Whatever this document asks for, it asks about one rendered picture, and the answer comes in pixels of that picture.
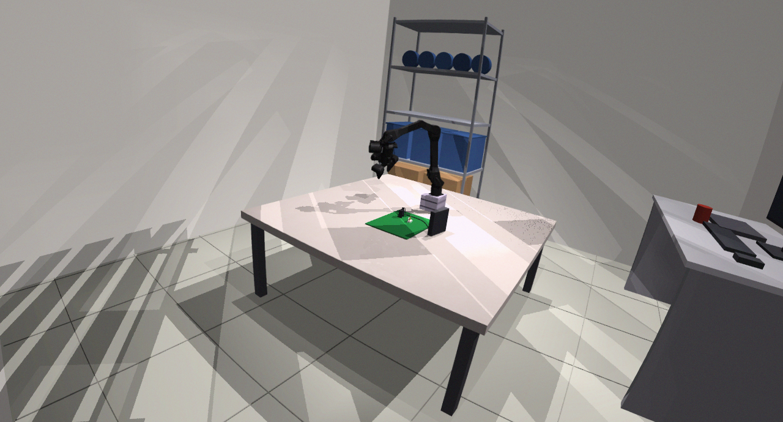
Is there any green circuit board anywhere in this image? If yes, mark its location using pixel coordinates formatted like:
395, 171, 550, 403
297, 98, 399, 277
365, 210, 429, 240

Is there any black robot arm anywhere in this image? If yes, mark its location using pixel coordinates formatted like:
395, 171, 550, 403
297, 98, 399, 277
368, 120, 444, 196

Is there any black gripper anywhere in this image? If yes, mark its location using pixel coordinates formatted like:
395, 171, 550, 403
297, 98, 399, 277
371, 153, 399, 179

